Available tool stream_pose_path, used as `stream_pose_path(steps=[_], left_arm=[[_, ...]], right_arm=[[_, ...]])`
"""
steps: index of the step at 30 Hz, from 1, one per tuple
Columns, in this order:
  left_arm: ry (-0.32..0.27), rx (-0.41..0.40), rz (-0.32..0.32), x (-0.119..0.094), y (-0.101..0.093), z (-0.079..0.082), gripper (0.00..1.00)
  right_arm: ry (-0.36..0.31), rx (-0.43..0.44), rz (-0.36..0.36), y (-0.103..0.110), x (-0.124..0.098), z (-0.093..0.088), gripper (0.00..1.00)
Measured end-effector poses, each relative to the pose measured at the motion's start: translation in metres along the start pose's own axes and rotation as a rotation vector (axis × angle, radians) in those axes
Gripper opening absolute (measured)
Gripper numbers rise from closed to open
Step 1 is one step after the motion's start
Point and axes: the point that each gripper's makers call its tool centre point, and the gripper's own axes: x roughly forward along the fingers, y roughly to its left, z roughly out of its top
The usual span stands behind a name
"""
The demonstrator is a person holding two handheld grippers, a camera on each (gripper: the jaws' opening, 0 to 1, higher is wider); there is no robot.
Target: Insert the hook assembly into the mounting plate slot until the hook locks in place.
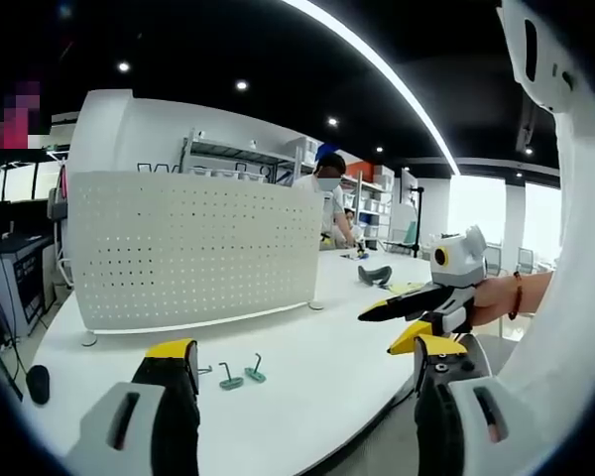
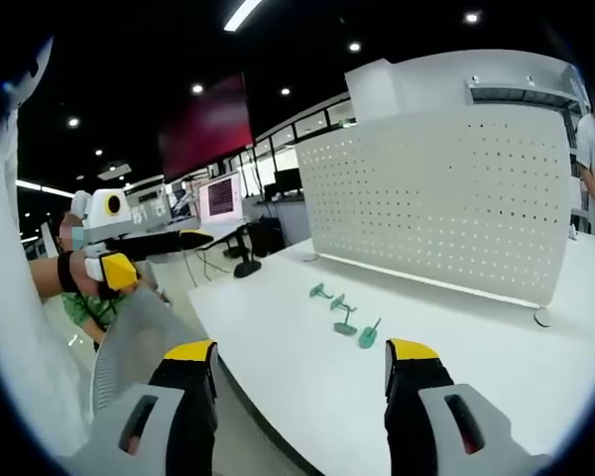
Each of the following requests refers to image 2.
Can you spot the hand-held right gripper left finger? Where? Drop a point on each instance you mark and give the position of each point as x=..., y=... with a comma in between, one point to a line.
x=178, y=426

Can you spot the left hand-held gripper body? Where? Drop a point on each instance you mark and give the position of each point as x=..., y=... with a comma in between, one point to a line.
x=99, y=208

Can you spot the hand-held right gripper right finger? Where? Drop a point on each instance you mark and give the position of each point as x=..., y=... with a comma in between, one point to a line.
x=416, y=426

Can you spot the green hook assembly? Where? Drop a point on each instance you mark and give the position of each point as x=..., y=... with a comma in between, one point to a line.
x=345, y=327
x=319, y=291
x=338, y=302
x=367, y=338

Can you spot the white perforated mounting plate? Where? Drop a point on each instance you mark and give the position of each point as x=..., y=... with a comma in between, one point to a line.
x=426, y=208

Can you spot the person's left hand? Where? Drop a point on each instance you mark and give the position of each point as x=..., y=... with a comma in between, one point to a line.
x=88, y=286

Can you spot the monitor with pink screen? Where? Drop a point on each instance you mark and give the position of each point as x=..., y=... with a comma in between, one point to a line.
x=220, y=196

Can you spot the black monitor stand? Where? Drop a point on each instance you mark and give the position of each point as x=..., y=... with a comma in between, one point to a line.
x=248, y=268

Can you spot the person's white clothing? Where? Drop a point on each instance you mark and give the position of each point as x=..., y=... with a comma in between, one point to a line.
x=15, y=297

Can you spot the black computer monitor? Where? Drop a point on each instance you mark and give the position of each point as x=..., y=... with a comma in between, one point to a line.
x=287, y=181

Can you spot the long ceiling light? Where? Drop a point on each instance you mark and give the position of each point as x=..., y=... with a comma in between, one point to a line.
x=241, y=14

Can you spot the group of round ceiling spotlights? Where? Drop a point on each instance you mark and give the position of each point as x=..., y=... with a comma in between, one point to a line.
x=354, y=46

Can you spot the white panel with shelf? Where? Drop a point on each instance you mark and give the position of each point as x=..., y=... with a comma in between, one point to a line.
x=426, y=79

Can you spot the dark red wall screen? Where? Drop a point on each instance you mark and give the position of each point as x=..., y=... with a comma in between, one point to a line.
x=205, y=126

